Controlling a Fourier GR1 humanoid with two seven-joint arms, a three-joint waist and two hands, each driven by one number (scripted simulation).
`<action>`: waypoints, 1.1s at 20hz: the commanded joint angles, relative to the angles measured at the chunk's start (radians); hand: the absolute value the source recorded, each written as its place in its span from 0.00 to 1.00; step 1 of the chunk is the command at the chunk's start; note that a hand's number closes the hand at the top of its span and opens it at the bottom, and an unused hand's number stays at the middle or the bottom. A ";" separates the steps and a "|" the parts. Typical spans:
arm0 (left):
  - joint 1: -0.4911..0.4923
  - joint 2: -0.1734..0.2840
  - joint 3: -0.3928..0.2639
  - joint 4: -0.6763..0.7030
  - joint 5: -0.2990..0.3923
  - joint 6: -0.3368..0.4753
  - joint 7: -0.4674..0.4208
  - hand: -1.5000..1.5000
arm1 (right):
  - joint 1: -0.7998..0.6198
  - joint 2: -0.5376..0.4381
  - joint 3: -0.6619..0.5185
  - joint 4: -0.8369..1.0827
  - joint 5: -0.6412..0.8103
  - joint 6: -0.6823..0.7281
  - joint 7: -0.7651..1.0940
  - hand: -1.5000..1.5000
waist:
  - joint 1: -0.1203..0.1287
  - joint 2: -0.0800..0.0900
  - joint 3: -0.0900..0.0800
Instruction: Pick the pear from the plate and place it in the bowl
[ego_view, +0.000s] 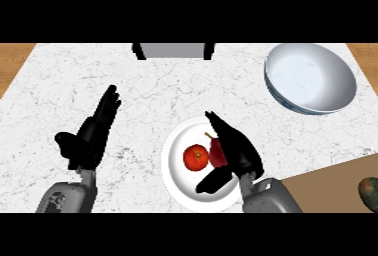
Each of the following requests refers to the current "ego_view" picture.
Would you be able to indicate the dark red pear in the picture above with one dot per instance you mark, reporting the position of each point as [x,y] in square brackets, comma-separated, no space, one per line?
[218,153]

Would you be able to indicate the brown cutting board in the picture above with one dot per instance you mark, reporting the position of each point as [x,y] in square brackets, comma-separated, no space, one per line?
[326,190]

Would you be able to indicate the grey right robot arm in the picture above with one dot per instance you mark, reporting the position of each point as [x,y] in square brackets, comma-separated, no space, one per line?
[267,196]

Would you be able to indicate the white round plate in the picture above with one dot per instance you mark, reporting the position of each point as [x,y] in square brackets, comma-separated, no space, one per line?
[183,180]

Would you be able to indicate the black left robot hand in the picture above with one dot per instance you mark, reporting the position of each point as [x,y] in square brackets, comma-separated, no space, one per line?
[91,133]

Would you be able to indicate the green and brown avocado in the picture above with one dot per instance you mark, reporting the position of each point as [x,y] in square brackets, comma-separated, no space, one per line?
[370,195]

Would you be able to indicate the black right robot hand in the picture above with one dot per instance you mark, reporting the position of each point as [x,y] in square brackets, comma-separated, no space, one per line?
[237,143]

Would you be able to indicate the red tomato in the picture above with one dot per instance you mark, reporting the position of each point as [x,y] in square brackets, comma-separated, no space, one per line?
[196,157]

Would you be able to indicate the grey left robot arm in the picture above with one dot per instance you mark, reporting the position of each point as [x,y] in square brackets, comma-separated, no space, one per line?
[72,195]

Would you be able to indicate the grey and black appliance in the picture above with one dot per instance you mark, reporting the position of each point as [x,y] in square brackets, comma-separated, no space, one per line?
[174,50]

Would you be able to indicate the white bowl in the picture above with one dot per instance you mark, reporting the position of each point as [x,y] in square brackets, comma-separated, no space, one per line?
[315,80]

